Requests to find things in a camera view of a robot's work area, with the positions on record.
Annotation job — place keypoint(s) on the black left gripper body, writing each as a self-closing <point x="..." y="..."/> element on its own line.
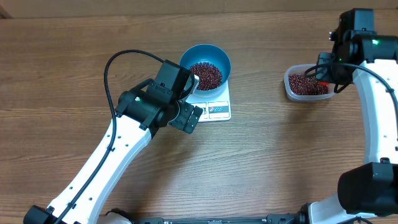
<point x="180" y="121"/>

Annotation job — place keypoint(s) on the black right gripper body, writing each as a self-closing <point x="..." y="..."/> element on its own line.
<point x="339" y="75"/>

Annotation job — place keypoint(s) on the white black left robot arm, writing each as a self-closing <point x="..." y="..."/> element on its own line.
<point x="140" y="113"/>

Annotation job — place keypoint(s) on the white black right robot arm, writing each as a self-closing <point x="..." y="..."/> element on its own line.
<point x="362" y="57"/>

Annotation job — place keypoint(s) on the white digital kitchen scale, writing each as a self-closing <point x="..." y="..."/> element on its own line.
<point x="216" y="106"/>

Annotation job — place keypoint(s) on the red beans in bowl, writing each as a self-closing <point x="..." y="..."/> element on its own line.
<point x="210" y="77"/>

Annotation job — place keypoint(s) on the teal plastic bowl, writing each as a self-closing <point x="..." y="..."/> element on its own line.
<point x="208" y="53"/>

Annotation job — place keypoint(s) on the red adzuki beans pile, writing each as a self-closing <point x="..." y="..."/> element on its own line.
<point x="301" y="85"/>

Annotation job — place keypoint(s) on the clear plastic container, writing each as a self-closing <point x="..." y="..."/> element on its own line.
<point x="304" y="98"/>

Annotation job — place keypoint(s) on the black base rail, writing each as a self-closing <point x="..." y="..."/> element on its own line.
<point x="270" y="219"/>

